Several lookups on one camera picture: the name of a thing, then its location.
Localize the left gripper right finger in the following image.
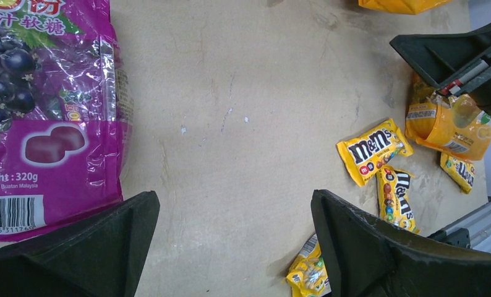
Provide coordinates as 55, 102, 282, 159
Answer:
311, 190, 491, 296

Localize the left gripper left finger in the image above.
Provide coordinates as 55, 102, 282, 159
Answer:
0, 191, 160, 296

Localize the large orange gummy candy bag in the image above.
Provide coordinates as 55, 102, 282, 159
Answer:
358, 0, 451, 15

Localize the yellow m&m bag lower left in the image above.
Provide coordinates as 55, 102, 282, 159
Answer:
286, 234, 331, 297

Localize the yellow m&m bag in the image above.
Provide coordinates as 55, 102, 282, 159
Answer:
336, 118, 414, 187
286, 234, 331, 297
440, 153, 476, 194

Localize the yellow m&m bag vertical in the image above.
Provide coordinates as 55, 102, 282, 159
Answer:
376, 165, 420, 234

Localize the yellow m&m bag right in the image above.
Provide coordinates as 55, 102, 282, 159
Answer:
440, 153, 476, 194

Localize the yellow m&m bag upper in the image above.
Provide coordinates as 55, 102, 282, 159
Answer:
336, 118, 414, 187

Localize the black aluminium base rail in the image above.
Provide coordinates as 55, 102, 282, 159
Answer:
429, 196, 491, 254

